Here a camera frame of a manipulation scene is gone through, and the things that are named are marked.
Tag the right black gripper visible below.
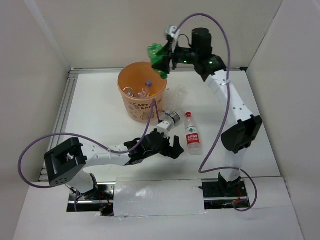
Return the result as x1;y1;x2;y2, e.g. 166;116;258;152
151;40;198;75

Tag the green soda bottle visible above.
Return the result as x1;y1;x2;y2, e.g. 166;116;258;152
147;43;168;80

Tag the water bottle red label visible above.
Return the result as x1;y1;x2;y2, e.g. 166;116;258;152
184;112;202;156

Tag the clear bottle black label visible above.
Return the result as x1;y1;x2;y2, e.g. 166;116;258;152
164;108;186;125

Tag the clear bottle blue cap label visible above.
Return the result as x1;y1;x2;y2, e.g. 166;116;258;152
138;81;152;99

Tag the clear crushed bottle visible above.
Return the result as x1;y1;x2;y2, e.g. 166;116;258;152
167;85;188;112

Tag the blue label white cap bottle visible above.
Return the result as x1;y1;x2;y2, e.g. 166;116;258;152
123;87;135;98

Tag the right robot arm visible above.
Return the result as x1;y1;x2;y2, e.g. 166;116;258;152
148;25;263;196

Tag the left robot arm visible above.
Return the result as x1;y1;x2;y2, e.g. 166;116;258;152
44;129;184;200

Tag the orange plastic capybara bin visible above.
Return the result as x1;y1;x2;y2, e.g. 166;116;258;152
117;61;167;123

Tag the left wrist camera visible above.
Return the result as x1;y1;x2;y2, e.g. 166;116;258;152
156;120;174;138

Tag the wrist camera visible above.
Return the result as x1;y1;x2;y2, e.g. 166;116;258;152
164;25;181;41
156;120;174;138

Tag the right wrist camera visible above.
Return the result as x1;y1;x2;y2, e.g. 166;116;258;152
164;25;181;41

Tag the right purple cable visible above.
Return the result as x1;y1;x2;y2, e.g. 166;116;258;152
172;13;258;212

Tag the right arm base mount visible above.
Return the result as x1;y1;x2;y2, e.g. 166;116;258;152
198;175;251;210

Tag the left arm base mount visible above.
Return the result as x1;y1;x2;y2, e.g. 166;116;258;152
66;182;116;217

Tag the aluminium frame rail back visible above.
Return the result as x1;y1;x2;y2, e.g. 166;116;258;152
68;66;248;76

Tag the aluminium frame rail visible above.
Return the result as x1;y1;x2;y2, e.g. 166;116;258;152
68;66;248;76
38;70;79;183

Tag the aluminium frame rail left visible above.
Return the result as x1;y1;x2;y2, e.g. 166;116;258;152
38;70;79;183

